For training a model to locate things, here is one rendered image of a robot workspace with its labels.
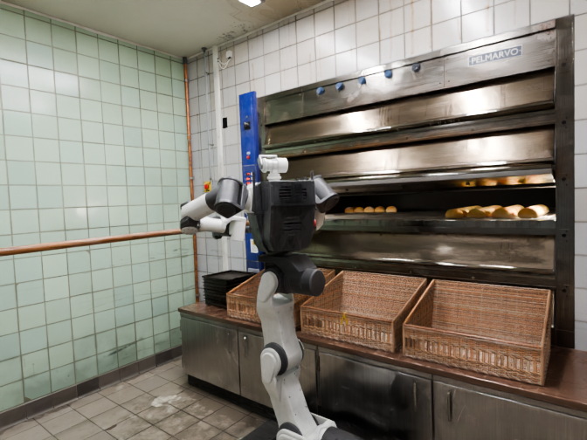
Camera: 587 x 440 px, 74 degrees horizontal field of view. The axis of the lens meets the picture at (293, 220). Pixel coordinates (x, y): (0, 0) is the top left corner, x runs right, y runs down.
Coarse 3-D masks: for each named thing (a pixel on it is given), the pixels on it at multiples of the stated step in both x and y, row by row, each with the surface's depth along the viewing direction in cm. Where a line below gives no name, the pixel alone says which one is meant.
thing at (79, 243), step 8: (248, 224) 230; (144, 232) 178; (152, 232) 180; (160, 232) 183; (168, 232) 186; (176, 232) 190; (72, 240) 153; (80, 240) 155; (88, 240) 157; (96, 240) 160; (104, 240) 162; (112, 240) 165; (120, 240) 168; (128, 240) 172; (0, 248) 135; (8, 248) 136; (16, 248) 138; (24, 248) 140; (32, 248) 142; (40, 248) 144; (48, 248) 146; (56, 248) 148; (64, 248) 151; (0, 256) 135
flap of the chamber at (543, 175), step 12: (384, 180) 217; (396, 180) 213; (408, 180) 208; (420, 180) 204; (432, 180) 200; (444, 180) 197; (456, 180) 195; (468, 180) 193; (480, 180) 191; (492, 180) 189; (504, 180) 187; (516, 180) 185; (528, 180) 184; (540, 180) 182; (552, 180) 180; (336, 192) 257
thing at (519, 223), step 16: (336, 224) 255; (352, 224) 248; (368, 224) 241; (384, 224) 234; (400, 224) 228; (416, 224) 222; (432, 224) 217; (448, 224) 211; (464, 224) 206; (480, 224) 201; (496, 224) 197; (512, 224) 192; (528, 224) 188; (544, 224) 184
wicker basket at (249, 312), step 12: (252, 276) 271; (240, 288) 261; (228, 300) 251; (240, 300) 244; (252, 300) 238; (300, 300) 224; (228, 312) 252; (240, 312) 245; (252, 312) 239; (300, 324) 225
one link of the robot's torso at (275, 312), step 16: (272, 272) 167; (272, 288) 165; (272, 304) 168; (288, 304) 176; (272, 320) 172; (288, 320) 174; (272, 336) 172; (288, 336) 173; (288, 352) 169; (288, 368) 169
